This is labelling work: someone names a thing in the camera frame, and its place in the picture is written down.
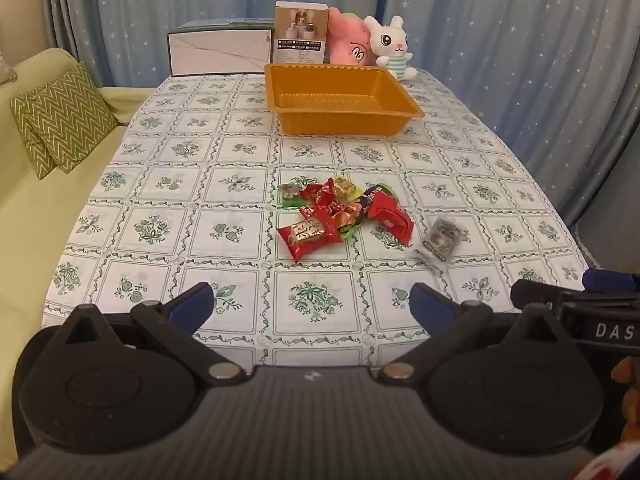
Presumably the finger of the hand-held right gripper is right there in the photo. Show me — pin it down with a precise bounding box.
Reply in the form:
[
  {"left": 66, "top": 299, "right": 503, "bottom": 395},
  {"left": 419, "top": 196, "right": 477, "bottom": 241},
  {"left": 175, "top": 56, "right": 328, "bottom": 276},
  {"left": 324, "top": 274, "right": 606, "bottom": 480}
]
[
  {"left": 582, "top": 268, "right": 640, "bottom": 295},
  {"left": 510, "top": 279, "right": 583, "bottom": 311}
]

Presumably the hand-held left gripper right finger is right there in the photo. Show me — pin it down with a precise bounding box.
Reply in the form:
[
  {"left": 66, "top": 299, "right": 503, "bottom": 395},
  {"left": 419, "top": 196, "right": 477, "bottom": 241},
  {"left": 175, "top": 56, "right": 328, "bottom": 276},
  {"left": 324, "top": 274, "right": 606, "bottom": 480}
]
[{"left": 377, "top": 282, "right": 576, "bottom": 387}]

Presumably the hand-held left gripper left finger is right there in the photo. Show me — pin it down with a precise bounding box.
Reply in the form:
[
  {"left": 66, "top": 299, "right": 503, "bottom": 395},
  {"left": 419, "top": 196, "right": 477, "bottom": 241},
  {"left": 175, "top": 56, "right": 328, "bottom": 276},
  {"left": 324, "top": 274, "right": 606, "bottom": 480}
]
[{"left": 50, "top": 282, "right": 247, "bottom": 387}]

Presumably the large red gold-label snack packet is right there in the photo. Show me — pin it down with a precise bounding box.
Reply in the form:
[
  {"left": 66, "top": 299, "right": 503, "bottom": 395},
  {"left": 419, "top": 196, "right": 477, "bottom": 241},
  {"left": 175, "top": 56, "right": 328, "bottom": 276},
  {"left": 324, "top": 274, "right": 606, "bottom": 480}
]
[{"left": 276, "top": 215, "right": 346, "bottom": 262}]

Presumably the yellow-green snack packet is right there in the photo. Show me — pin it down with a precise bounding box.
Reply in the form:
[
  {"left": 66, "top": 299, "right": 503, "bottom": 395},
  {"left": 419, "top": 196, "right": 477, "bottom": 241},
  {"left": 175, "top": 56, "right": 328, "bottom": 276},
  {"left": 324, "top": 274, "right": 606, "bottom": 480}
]
[{"left": 334, "top": 175, "right": 363, "bottom": 201}]

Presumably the green grey snack packet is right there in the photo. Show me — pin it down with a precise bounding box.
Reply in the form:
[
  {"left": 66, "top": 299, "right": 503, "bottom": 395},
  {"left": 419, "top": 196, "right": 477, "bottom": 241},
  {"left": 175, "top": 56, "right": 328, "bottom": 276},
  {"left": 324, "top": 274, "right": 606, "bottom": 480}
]
[{"left": 278, "top": 182, "right": 306, "bottom": 208}]

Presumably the small red snack packet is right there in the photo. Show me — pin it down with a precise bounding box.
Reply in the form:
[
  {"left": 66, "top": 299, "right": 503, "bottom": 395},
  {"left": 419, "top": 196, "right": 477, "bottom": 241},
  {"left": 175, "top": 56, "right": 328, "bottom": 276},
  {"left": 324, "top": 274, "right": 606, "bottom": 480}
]
[{"left": 310, "top": 178, "right": 346, "bottom": 223}]

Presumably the orange plastic tray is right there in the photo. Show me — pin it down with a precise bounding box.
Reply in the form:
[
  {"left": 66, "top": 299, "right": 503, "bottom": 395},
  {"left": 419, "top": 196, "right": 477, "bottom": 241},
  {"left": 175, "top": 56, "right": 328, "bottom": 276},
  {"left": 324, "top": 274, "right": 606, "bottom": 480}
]
[{"left": 263, "top": 62, "right": 425, "bottom": 136}]

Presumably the person's right hand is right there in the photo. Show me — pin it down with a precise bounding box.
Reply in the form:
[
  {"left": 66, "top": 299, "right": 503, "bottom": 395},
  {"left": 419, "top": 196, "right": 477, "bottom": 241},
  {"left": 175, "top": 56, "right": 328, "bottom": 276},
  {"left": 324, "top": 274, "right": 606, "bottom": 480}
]
[{"left": 611, "top": 356, "right": 640, "bottom": 441}]

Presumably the light green sofa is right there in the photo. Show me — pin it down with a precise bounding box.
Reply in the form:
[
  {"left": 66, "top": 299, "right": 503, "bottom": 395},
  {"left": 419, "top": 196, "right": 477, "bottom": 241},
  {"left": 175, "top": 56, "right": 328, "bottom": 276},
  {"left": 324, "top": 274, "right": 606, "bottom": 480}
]
[{"left": 0, "top": 47, "right": 157, "bottom": 461}]

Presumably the green zigzag pillow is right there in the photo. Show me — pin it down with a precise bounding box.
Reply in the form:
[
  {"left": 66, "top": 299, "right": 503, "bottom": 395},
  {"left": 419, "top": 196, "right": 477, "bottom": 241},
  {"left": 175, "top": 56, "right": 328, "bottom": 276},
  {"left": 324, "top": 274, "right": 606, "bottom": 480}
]
[
  {"left": 9, "top": 85, "right": 58, "bottom": 181},
  {"left": 25, "top": 61, "right": 119, "bottom": 174}
]

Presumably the white cardboard box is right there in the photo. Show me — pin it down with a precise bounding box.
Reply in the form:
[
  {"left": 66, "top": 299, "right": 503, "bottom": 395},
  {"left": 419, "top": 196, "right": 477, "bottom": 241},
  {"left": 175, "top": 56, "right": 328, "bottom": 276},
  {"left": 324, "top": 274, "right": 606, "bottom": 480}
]
[{"left": 166, "top": 19, "right": 276, "bottom": 77}]

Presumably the white rabbit plush toy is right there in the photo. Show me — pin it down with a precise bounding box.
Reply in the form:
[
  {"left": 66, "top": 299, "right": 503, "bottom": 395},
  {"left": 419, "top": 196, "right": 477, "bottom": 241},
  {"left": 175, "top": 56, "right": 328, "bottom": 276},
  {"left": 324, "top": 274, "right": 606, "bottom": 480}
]
[{"left": 363, "top": 15, "right": 418, "bottom": 81}]

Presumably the pink plush toy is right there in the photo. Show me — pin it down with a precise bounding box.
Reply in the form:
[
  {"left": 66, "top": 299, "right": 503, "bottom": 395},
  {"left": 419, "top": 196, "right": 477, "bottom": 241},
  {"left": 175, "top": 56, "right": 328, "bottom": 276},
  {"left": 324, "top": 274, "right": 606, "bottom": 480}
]
[{"left": 325, "top": 7, "right": 373, "bottom": 67}]

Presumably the humidifier product box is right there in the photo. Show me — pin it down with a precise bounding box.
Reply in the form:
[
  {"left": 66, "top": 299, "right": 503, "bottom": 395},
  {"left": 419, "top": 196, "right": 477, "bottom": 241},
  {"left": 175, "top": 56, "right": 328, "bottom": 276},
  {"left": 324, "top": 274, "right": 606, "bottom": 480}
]
[{"left": 272, "top": 1, "right": 330, "bottom": 65}]

